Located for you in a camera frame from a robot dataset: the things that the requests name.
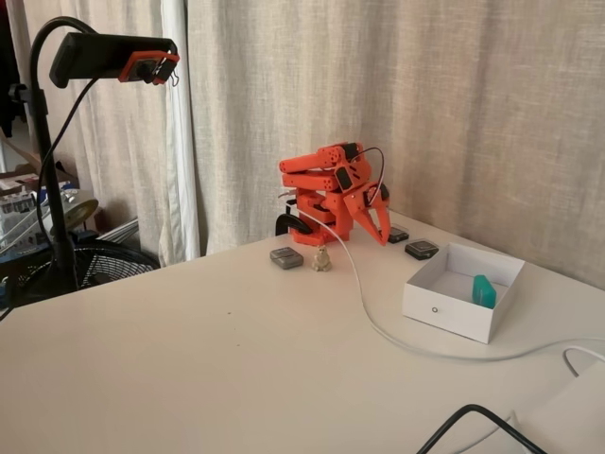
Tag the black camera on stand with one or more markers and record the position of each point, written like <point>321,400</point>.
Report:
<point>127,142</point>

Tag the orange-framed camera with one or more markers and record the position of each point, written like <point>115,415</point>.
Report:
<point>137,70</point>

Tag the cluttered storage crate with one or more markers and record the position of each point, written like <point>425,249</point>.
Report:
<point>19,208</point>

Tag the black table clamp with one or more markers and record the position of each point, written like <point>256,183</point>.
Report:
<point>288,220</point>

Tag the beige curtain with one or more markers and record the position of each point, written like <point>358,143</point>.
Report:
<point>472,94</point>

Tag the black holder bracket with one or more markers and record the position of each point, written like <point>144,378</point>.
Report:
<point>94,54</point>

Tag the white slatted rack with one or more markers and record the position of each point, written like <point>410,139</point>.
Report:
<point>120,229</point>

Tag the black clear-lid case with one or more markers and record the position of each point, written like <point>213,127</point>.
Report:
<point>421,249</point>
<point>399,235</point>

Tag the white cardboard box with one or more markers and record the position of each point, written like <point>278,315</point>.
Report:
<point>444,317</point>

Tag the black gooseneck stand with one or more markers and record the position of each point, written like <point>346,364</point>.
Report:
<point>54,198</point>

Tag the metallic lamp shade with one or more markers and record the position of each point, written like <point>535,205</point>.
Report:
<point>80,210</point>

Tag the dark hanging garment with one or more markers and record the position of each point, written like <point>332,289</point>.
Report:
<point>7,71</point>

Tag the small beige bear figurine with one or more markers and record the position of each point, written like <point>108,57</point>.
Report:
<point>322,260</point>

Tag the grey plastic case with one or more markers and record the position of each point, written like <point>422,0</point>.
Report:
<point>286,258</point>

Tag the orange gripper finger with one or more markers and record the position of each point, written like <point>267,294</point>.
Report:
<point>373,229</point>
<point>385,218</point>

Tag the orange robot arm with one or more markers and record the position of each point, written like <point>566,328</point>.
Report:
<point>307,179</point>

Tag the black fan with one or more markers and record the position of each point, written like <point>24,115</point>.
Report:
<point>108,265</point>

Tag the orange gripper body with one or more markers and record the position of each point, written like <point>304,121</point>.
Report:
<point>357,206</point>

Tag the green cube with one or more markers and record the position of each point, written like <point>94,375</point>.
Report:
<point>483,289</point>

